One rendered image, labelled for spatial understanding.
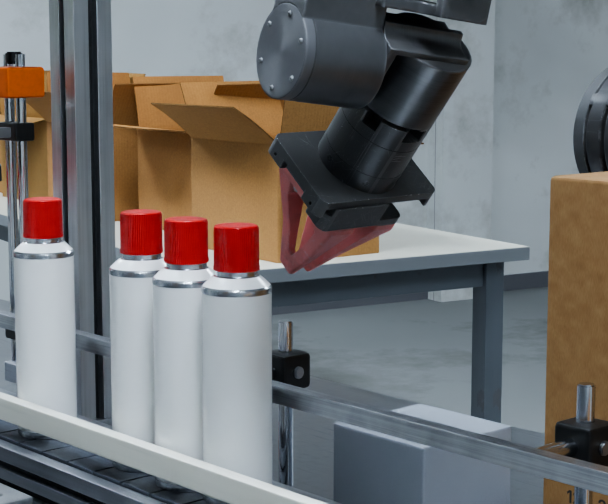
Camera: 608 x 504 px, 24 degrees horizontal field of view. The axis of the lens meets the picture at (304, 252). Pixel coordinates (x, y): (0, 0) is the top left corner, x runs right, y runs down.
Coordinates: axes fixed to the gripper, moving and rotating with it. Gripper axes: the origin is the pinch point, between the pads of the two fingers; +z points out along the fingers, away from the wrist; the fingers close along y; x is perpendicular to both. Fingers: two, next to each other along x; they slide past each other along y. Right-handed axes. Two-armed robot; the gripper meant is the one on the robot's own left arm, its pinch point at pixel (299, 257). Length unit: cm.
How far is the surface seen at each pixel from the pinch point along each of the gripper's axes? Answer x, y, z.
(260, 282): -1.8, 0.1, 4.5
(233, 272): -3.0, 1.9, 4.4
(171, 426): 0.5, 3.5, 17.4
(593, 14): -326, -548, 243
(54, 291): -18.8, 2.0, 23.8
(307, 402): 5.6, -2.4, 9.8
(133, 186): -165, -145, 170
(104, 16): -47, -15, 17
